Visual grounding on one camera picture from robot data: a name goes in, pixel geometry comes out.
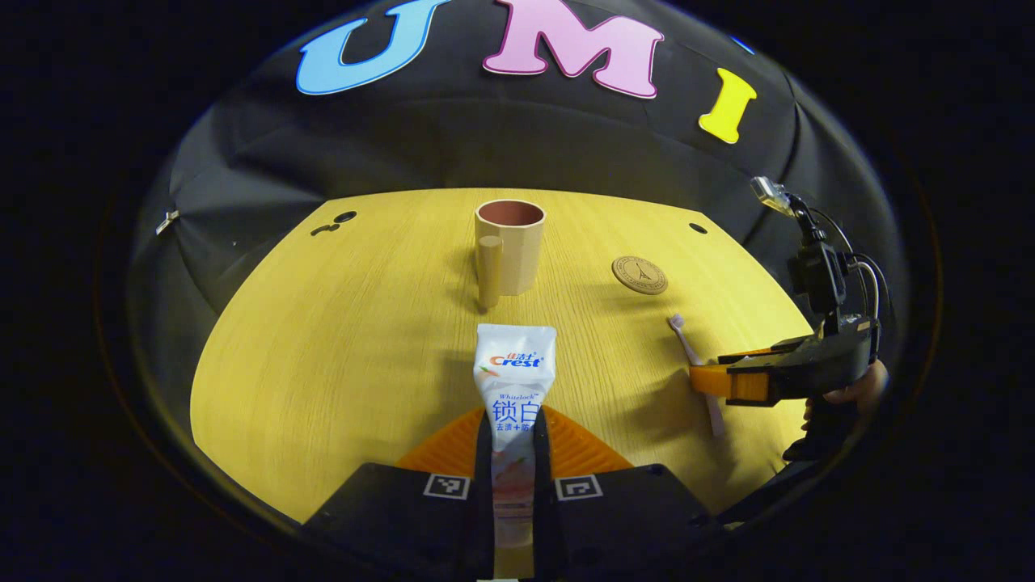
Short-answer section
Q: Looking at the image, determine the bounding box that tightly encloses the round brown coaster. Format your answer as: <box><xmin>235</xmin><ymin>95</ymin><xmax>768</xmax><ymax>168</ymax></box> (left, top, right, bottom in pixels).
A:
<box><xmin>611</xmin><ymin>255</ymin><xmax>669</xmax><ymax>295</ymax></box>

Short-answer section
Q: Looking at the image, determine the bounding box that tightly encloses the yellow wooden desktop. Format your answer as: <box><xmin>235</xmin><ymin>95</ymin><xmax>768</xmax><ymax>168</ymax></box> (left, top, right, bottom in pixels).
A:
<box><xmin>190</xmin><ymin>188</ymin><xmax>817</xmax><ymax>526</ymax></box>

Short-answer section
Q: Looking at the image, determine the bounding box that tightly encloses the pale pink toothbrush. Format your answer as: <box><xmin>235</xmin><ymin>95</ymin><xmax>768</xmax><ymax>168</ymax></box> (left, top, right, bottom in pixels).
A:
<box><xmin>668</xmin><ymin>315</ymin><xmax>726</xmax><ymax>438</ymax></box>

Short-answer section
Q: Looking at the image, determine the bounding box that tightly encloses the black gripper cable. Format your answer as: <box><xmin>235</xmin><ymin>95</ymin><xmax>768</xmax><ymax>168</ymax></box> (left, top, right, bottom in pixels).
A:
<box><xmin>807</xmin><ymin>206</ymin><xmax>892</xmax><ymax>326</ymax></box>

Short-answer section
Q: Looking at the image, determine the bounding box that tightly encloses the beige cup with handle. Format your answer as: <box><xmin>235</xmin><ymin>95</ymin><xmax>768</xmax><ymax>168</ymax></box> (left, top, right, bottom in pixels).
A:
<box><xmin>474</xmin><ymin>200</ymin><xmax>547</xmax><ymax>313</ymax></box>

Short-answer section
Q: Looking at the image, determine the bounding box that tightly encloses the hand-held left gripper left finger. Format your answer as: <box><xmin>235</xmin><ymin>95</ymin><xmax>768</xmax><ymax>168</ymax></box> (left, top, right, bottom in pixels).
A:
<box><xmin>303</xmin><ymin>406</ymin><xmax>496</xmax><ymax>580</ymax></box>

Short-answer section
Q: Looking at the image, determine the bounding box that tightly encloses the black backdrop cloth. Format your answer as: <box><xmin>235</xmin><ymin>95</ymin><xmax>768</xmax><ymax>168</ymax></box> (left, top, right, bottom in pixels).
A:
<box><xmin>129</xmin><ymin>0</ymin><xmax>906</xmax><ymax>389</ymax></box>

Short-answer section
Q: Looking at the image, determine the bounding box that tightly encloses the white toothpaste tube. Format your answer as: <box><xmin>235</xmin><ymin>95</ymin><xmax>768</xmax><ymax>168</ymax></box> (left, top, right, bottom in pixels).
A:
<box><xmin>473</xmin><ymin>323</ymin><xmax>559</xmax><ymax>550</ymax></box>

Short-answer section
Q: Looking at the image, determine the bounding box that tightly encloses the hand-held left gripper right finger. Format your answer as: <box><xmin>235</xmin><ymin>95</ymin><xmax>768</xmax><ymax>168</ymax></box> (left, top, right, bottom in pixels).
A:
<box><xmin>532</xmin><ymin>406</ymin><xmax>722</xmax><ymax>580</ymax></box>

